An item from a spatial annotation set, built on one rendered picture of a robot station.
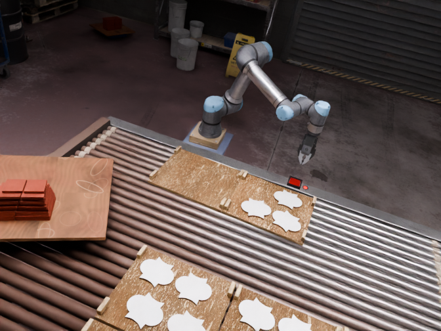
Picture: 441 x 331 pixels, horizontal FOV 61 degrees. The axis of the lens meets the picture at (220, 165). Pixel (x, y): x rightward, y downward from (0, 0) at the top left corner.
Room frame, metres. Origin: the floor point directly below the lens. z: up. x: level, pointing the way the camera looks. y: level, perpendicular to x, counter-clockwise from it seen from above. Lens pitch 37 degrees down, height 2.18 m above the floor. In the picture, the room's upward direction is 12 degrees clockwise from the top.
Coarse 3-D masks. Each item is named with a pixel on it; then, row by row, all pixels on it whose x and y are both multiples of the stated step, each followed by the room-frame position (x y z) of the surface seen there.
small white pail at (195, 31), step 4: (192, 20) 6.14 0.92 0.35; (196, 20) 6.18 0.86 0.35; (192, 24) 5.98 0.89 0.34; (196, 24) 6.18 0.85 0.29; (200, 24) 6.17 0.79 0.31; (192, 28) 6.00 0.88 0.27; (196, 28) 5.98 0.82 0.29; (200, 28) 6.00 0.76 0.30; (192, 32) 5.99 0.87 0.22; (196, 32) 5.98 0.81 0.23; (200, 32) 6.01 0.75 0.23; (192, 36) 5.98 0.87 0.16; (196, 36) 5.98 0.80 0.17; (200, 36) 6.03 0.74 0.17
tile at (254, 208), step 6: (246, 204) 1.38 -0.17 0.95; (252, 204) 1.39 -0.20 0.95; (258, 204) 1.40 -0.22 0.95; (264, 204) 1.41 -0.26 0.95; (246, 210) 1.34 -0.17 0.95; (252, 210) 1.35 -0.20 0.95; (258, 210) 1.36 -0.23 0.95; (264, 210) 1.37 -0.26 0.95; (270, 210) 1.37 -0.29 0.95; (252, 216) 1.32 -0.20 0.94; (258, 216) 1.32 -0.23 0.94; (264, 216) 1.33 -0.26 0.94
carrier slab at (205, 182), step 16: (176, 160) 1.63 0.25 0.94; (192, 160) 1.66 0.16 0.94; (208, 160) 1.69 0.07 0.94; (160, 176) 1.47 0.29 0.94; (176, 176) 1.50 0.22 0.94; (192, 176) 1.53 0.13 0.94; (208, 176) 1.55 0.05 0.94; (224, 176) 1.58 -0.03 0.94; (176, 192) 1.38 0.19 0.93; (192, 192) 1.40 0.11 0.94; (208, 192) 1.42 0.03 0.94; (224, 192) 1.45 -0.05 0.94
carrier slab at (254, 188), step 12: (252, 180) 1.60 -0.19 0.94; (264, 180) 1.62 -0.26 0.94; (240, 192) 1.47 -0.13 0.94; (252, 192) 1.49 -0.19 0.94; (264, 192) 1.51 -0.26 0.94; (240, 204) 1.38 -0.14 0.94; (276, 204) 1.44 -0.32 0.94; (240, 216) 1.30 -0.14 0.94; (300, 216) 1.39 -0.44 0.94; (264, 228) 1.26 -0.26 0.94; (276, 228) 1.27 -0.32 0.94; (300, 240) 1.22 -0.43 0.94
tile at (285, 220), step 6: (276, 216) 1.34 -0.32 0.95; (282, 216) 1.35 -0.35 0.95; (288, 216) 1.36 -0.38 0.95; (276, 222) 1.30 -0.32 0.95; (282, 222) 1.31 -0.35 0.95; (288, 222) 1.32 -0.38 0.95; (294, 222) 1.33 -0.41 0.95; (282, 228) 1.27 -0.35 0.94; (288, 228) 1.28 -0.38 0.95; (294, 228) 1.29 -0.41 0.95; (300, 228) 1.29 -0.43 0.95
